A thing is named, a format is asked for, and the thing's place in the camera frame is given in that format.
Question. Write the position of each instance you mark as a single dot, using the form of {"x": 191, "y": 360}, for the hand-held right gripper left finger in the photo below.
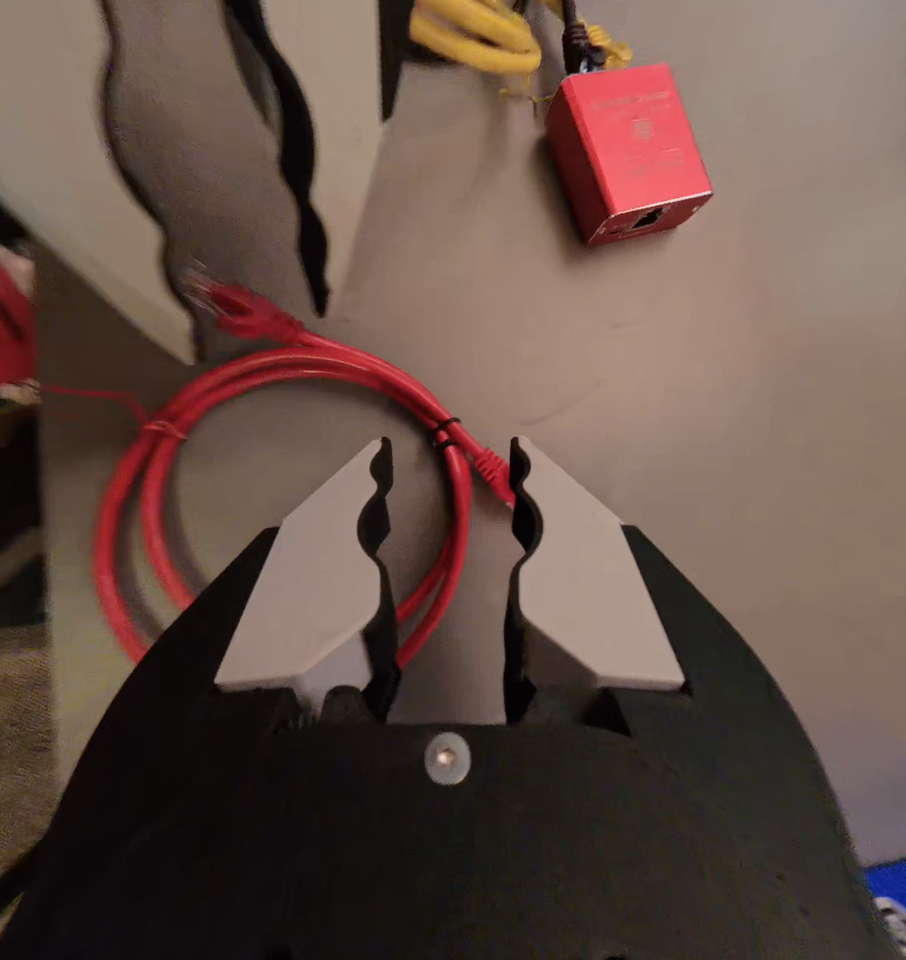
{"x": 303, "y": 600}

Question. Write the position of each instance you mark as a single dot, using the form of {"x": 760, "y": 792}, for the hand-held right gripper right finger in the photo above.
{"x": 595, "y": 600}

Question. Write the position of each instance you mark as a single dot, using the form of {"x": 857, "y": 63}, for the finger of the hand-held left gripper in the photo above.
{"x": 40, "y": 112}
{"x": 205, "y": 150}

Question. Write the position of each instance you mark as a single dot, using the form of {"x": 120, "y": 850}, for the red ethernet port box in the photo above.
{"x": 625, "y": 142}

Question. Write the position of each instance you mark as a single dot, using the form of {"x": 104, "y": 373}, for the blue plastic bin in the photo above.
{"x": 902, "y": 877}

